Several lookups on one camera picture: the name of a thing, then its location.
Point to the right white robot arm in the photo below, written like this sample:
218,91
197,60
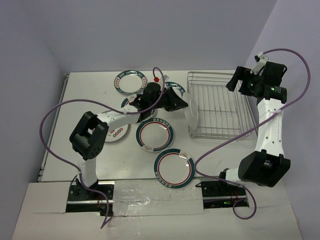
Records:
267,164

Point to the orange sunburst pattern plate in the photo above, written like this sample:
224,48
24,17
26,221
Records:
191,115

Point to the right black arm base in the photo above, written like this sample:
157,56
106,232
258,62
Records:
218,194

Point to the green lettered rim plate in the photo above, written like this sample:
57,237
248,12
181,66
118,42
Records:
130,82
178,87

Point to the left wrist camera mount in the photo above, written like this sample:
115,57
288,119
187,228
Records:
160,80

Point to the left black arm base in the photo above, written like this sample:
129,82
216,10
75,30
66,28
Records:
80,200

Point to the grey rim red character plate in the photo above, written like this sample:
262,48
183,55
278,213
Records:
118,133

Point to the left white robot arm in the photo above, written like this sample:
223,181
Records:
88,137

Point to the silver tape patch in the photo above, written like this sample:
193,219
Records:
141,198

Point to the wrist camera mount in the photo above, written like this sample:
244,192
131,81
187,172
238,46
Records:
160,80
261,60

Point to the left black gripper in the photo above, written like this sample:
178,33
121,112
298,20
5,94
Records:
174,102

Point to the steel wire dish rack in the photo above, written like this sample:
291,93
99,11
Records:
222,114

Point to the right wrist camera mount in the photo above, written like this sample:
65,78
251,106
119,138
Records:
261,60

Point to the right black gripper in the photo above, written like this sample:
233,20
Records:
244,74

